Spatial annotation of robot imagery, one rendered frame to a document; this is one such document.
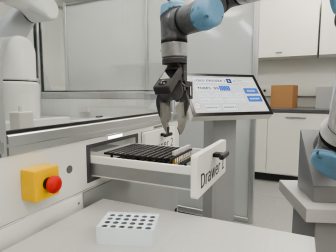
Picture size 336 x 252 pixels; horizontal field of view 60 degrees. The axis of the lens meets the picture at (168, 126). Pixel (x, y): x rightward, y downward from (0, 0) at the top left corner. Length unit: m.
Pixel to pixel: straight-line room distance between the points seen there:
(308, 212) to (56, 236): 0.66
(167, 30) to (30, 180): 0.51
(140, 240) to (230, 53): 2.05
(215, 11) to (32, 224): 0.66
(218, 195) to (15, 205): 1.30
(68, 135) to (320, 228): 0.76
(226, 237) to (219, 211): 1.16
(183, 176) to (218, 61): 1.87
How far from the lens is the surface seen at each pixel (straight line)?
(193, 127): 2.60
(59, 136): 0.80
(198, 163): 0.72
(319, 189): 0.98
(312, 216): 0.94
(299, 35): 4.10
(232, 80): 1.83
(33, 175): 0.70
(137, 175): 0.81
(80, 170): 0.87
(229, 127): 1.77
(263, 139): 3.76
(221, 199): 1.84
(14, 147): 0.71
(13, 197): 0.73
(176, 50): 0.82
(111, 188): 1.00
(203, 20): 0.74
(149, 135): 1.15
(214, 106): 1.62
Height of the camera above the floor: 1.08
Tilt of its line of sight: 6 degrees down
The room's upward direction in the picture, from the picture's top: straight up
